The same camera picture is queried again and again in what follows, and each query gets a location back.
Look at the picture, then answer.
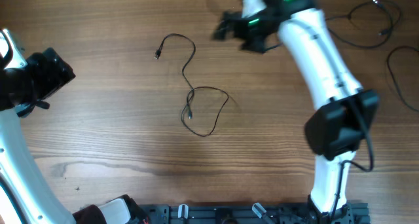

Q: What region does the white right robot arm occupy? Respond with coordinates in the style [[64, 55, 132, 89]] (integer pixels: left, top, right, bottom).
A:
[[213, 0, 379, 223]]

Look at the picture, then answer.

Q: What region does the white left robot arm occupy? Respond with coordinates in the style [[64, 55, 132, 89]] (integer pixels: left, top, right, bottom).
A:
[[1, 48, 148, 223]]

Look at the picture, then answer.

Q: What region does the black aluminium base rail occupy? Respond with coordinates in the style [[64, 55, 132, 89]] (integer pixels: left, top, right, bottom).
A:
[[137, 202, 371, 224]]

